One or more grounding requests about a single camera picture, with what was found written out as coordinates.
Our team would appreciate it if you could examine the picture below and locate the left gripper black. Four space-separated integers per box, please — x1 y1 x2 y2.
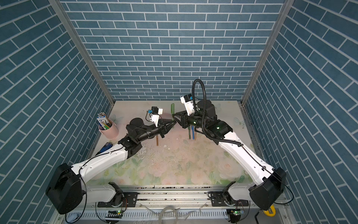
135 119 175 144

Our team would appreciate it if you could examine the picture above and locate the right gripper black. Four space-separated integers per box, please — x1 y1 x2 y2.
173 110 208 131

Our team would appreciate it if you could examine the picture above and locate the dark green pen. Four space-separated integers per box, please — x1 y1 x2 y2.
171 103 176 127

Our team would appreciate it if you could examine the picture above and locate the light green pen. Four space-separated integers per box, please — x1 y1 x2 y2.
187 126 191 139

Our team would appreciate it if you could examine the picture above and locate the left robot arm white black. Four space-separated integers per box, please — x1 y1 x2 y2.
45 118 176 215

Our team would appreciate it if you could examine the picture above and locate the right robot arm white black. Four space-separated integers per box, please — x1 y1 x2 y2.
173 95 287 211

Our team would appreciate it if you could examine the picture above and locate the pink pen holder cup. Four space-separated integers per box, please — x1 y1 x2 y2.
98 120 119 140

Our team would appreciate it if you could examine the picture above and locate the box in pen cup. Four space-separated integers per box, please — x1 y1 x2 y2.
97 112 112 130

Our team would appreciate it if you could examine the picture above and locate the blue stapler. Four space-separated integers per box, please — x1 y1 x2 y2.
96 142 113 155

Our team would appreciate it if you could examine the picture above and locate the yellow tape measure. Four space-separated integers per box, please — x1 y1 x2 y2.
263 205 276 217

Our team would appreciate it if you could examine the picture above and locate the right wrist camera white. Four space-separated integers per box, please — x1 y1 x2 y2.
180 93 195 116

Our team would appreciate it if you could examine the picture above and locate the aluminium rail frame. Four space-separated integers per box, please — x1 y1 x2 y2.
50 187 295 224

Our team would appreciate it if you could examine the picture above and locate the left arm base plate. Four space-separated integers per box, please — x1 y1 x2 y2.
97 192 138 208

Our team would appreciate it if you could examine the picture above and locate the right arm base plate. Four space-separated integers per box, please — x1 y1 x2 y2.
207 191 249 207

